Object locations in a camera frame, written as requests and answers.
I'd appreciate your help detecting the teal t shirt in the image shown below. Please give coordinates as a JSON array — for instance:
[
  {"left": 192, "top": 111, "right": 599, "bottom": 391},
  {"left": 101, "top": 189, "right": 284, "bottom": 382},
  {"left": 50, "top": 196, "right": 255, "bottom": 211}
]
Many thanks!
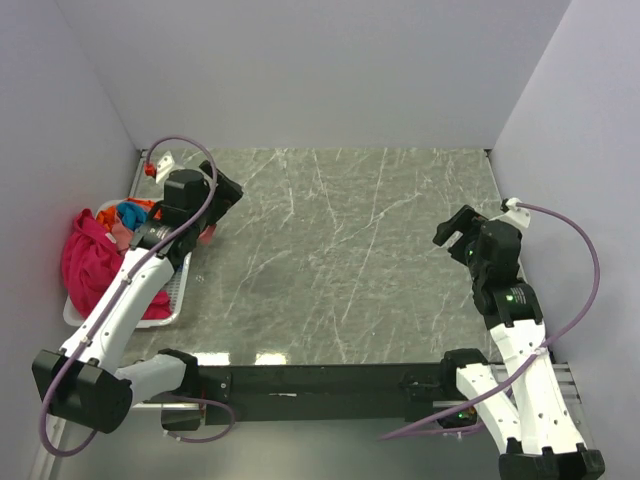
[{"left": 116, "top": 201, "right": 147, "bottom": 231}]

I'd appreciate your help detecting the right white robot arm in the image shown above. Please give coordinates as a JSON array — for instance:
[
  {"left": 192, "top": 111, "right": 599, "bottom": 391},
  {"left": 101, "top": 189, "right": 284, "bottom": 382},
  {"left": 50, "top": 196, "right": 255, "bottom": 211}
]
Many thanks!
[{"left": 433, "top": 203, "right": 605, "bottom": 479}]

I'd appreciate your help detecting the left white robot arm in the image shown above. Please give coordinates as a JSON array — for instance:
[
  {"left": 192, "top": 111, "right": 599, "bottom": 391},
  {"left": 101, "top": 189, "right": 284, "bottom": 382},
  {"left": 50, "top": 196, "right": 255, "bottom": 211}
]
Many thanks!
[{"left": 32, "top": 163, "right": 243, "bottom": 433}]

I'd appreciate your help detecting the orange t shirt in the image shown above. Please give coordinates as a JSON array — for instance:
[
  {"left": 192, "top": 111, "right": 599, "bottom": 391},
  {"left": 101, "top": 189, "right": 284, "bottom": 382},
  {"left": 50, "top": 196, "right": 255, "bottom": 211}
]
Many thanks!
[{"left": 96, "top": 197, "right": 155, "bottom": 230}]

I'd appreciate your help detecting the white plastic laundry basket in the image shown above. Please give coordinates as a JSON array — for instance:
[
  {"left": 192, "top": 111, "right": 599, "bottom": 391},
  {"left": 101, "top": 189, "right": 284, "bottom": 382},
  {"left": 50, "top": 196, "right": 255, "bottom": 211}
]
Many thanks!
[{"left": 62, "top": 198, "right": 193, "bottom": 330}]

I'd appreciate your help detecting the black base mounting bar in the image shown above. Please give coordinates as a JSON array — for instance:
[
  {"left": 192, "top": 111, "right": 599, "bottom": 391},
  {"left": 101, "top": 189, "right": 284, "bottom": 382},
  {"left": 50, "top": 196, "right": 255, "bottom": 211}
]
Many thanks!
[{"left": 197, "top": 363, "right": 466, "bottom": 422}]

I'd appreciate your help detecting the dusty pink t shirt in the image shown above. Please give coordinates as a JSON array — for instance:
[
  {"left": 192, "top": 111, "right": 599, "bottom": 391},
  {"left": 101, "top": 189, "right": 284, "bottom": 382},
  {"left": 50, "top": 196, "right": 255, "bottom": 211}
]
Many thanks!
[{"left": 111, "top": 219, "right": 133, "bottom": 255}]

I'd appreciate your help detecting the magenta t shirt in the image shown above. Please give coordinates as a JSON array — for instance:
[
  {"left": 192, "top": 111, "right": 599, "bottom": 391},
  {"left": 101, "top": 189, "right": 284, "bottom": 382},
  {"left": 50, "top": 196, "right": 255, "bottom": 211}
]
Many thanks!
[{"left": 61, "top": 208, "right": 172, "bottom": 321}]

